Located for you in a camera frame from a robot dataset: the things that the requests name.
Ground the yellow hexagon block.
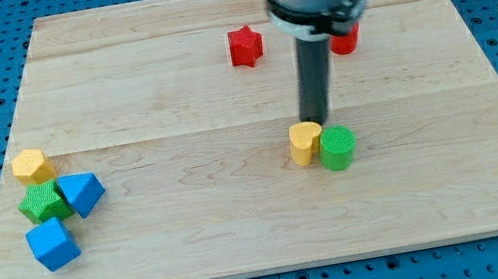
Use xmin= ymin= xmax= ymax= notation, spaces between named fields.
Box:
xmin=11 ymin=148 xmax=57 ymax=186

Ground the red cylinder block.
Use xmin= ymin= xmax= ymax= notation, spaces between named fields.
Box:
xmin=330 ymin=23 xmax=360 ymax=55

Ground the wooden board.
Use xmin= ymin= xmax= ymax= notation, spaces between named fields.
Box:
xmin=0 ymin=0 xmax=498 ymax=279

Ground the yellow heart block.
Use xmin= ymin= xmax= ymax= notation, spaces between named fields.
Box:
xmin=288 ymin=121 xmax=323 ymax=166

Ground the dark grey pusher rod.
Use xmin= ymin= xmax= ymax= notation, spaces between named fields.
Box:
xmin=295 ymin=38 xmax=330 ymax=125

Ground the red star block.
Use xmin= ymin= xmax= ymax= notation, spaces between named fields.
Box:
xmin=227 ymin=25 xmax=264 ymax=67

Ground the green cylinder block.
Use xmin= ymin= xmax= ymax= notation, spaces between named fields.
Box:
xmin=319 ymin=125 xmax=356 ymax=171

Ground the blue triangle block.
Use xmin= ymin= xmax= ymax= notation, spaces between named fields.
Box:
xmin=57 ymin=172 xmax=106 ymax=218

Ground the green star block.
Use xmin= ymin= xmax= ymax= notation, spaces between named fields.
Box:
xmin=18 ymin=178 xmax=75 ymax=224

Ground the blue cube block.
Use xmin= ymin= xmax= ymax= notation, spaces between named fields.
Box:
xmin=26 ymin=217 xmax=82 ymax=272

